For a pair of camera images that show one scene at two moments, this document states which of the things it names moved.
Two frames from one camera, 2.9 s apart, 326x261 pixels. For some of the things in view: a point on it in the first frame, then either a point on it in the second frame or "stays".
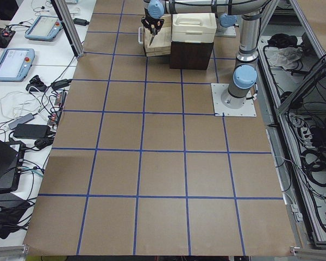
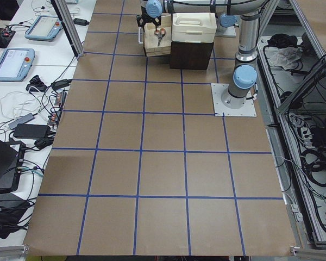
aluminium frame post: (69, 26) stays
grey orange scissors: (154, 30) to (160, 33)
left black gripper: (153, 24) to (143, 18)
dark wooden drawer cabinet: (190, 55) stays
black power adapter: (31, 131) stays
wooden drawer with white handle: (161, 43) stays
